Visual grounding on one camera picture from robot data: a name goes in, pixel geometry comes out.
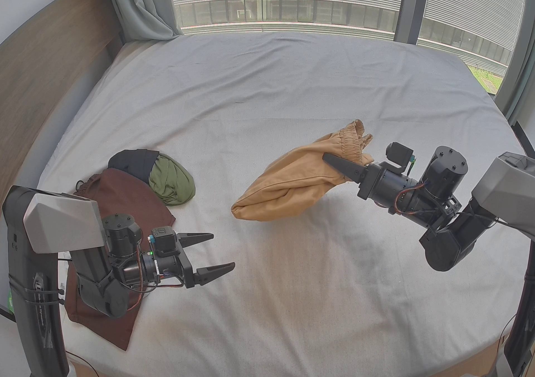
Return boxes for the green garment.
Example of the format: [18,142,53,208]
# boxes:
[148,153,197,206]

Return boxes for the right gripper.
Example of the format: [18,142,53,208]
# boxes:
[356,161,421,215]

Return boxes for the brown garment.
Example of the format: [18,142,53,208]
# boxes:
[65,168,176,352]

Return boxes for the tan shorts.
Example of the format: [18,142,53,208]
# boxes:
[231,118,375,222]

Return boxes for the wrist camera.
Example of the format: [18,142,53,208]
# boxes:
[150,226,176,259]
[385,142,414,173]

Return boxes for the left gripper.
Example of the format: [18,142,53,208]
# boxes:
[140,232,236,290]

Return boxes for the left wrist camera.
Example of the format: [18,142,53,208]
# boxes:
[150,226,176,259]

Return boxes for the black cable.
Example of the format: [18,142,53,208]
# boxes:
[66,350,101,377]

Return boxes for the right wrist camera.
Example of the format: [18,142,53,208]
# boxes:
[385,142,414,173]

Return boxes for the black garment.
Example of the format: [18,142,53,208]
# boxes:
[108,150,161,184]

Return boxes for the bed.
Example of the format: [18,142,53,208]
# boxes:
[0,0,535,377]

